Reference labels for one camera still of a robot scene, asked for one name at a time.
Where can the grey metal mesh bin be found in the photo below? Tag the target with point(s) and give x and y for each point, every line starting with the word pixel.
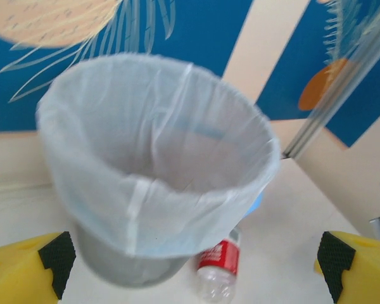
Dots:
pixel 114 266

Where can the white plastic bin liner bag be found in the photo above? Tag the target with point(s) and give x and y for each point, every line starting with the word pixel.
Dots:
pixel 107 126

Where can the red label clear plastic bottle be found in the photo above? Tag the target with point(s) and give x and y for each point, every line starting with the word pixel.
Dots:
pixel 220 256

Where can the aluminium frame rail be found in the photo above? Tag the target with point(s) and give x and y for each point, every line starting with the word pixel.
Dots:
pixel 335 92

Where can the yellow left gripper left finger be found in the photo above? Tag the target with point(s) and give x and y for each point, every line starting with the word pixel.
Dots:
pixel 16 275

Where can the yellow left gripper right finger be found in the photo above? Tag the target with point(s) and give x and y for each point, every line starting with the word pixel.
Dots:
pixel 367 272

